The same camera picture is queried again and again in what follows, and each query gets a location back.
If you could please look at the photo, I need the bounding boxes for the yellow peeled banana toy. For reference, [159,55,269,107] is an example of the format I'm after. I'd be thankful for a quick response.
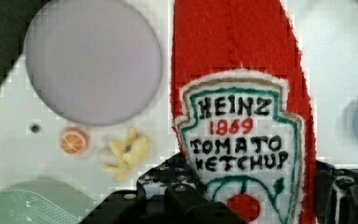
[100,127,151,181]

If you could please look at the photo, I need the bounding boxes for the lilac round plate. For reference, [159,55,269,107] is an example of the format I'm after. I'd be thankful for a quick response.
[24,0,162,126]

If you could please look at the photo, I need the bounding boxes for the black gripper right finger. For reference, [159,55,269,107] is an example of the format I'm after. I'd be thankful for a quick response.
[315,161,358,224]

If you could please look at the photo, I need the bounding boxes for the green perforated colander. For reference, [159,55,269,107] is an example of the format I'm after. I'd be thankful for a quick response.
[0,178,94,224]

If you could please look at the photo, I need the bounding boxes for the red felt ketchup bottle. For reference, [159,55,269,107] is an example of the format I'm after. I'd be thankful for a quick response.
[171,0,316,224]

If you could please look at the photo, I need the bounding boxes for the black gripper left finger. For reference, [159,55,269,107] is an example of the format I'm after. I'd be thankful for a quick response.
[136,153,205,198]

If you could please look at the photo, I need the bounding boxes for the orange slice toy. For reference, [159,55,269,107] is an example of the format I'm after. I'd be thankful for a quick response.
[60,127,90,155]

